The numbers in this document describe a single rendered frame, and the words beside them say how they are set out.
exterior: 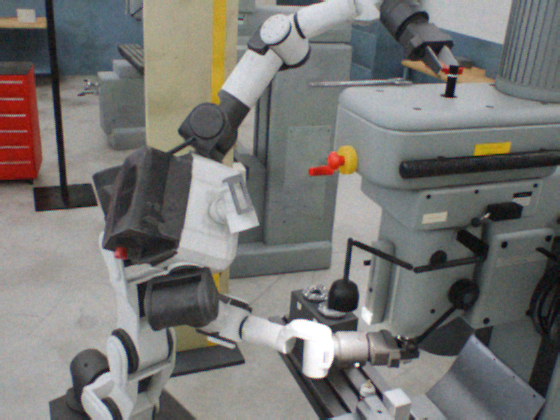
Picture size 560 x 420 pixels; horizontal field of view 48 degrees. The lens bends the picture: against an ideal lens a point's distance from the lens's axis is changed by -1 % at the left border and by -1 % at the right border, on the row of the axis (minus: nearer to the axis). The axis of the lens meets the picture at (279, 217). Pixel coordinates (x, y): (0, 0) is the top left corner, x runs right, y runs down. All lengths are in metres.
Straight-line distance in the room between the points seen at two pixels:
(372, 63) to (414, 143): 7.52
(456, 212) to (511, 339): 0.65
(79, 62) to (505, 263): 9.21
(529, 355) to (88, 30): 9.07
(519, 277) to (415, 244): 0.30
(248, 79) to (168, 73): 1.42
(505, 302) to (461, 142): 0.48
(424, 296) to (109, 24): 9.12
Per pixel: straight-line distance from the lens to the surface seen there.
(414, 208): 1.32
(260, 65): 1.56
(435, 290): 1.48
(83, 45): 10.27
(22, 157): 5.87
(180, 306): 1.41
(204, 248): 1.44
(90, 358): 2.39
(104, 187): 1.78
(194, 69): 2.97
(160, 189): 1.42
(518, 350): 1.92
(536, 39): 1.46
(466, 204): 1.38
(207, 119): 1.50
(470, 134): 1.30
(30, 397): 3.47
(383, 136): 1.23
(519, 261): 1.56
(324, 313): 1.94
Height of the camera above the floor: 2.19
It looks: 25 degrees down
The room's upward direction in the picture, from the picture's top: 4 degrees clockwise
